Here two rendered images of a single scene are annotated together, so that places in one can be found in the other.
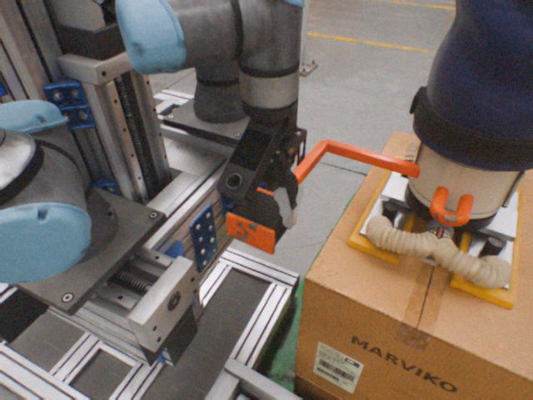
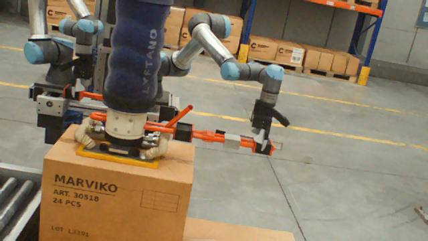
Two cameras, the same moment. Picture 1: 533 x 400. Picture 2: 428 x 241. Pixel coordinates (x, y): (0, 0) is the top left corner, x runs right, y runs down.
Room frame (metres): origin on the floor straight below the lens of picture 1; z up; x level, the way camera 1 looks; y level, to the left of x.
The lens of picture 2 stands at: (-0.14, -2.02, 1.77)
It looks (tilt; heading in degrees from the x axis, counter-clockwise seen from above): 19 degrees down; 56
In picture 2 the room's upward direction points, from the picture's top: 11 degrees clockwise
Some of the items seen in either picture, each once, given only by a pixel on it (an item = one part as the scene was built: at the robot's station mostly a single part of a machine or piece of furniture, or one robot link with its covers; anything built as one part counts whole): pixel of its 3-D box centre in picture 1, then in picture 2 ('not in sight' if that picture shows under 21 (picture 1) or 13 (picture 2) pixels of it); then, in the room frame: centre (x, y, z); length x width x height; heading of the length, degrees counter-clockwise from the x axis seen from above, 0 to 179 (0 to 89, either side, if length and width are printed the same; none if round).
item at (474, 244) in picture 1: (494, 227); (119, 152); (0.50, -0.45, 0.97); 0.34 x 0.10 x 0.05; 150
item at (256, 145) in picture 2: not in sight; (261, 146); (1.07, -0.67, 1.07); 0.08 x 0.07 x 0.05; 150
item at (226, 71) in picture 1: (216, 41); (154, 65); (0.88, 0.12, 1.20); 0.13 x 0.12 x 0.14; 4
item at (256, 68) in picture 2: not in sight; (255, 72); (1.03, -0.55, 1.37); 0.11 x 0.11 x 0.08; 4
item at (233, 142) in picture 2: not in sight; (231, 141); (0.96, -0.60, 1.07); 0.07 x 0.07 x 0.04; 60
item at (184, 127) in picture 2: not in sight; (183, 131); (0.77, -0.49, 1.07); 0.10 x 0.08 x 0.06; 60
